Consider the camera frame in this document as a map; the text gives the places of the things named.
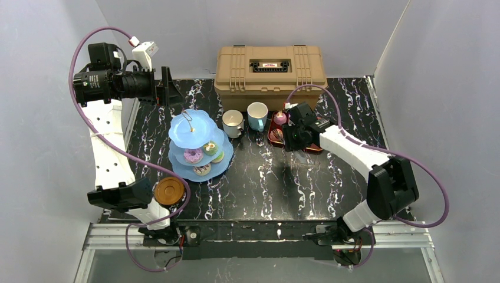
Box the pink round pastry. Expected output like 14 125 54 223
271 129 284 143

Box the purple frosted donut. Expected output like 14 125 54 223
183 149 203 164

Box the green kiwi tart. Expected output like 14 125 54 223
202 141 219 156

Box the green frosted donut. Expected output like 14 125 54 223
211 151 225 163

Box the chocolate sprinkle donut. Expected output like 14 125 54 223
193 163 212 176

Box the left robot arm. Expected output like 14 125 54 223
73 42 178 231

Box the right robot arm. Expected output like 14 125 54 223
282 103 419 236

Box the pink cupcake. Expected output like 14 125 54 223
273 111 288 126

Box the red serving tray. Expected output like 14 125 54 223
267 111 324 154

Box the light blue mug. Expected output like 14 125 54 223
246 102 268 132

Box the blue three-tier cake stand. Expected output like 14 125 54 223
168 109 233 182

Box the white mug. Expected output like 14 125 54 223
222 110 244 139

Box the tan plastic toolbox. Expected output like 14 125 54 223
213 45 328 112

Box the brown wooden coaster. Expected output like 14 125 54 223
153 177 185 206

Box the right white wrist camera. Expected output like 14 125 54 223
284 102 298 111

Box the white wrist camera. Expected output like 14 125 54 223
284 102 298 111
132 41 158 71

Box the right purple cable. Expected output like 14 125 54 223
285 84 450 270

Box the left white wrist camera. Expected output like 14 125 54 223
132 41 158 71

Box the aluminium frame rail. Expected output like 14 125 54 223
83 221 434 250

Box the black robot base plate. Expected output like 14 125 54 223
178 220 376 262

